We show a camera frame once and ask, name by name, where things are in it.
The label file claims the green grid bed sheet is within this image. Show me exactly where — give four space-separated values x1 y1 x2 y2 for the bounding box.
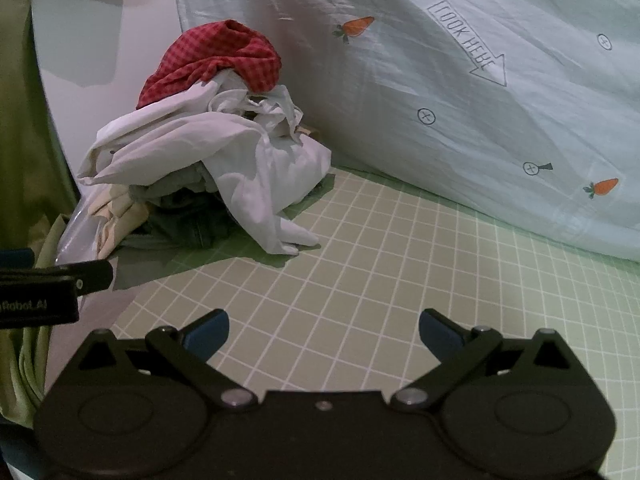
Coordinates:
107 164 640 461

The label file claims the cream garment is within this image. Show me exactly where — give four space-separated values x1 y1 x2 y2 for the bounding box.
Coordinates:
79 184 152 262

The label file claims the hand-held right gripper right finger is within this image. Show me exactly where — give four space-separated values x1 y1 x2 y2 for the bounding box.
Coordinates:
389 309 582 413

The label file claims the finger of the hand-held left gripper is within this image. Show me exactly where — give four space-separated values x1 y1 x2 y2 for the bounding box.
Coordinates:
70 258 115 295

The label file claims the clear plastic bag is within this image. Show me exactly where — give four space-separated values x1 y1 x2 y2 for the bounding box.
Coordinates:
56 205 108 267

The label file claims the red checked garment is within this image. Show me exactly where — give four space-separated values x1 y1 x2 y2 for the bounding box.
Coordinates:
137 19 281 109

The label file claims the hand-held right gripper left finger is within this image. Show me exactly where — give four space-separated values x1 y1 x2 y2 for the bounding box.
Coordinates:
74 309 260 412

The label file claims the white garment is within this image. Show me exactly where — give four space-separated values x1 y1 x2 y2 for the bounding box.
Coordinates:
76 72 334 257

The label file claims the green cloth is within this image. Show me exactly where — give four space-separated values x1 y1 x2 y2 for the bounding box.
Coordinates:
0 0 78 428

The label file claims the dark green garment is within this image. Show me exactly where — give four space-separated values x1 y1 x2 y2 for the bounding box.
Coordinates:
119 170 237 252

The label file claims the pale carrot print quilt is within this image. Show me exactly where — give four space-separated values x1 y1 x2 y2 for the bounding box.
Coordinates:
172 0 640 275

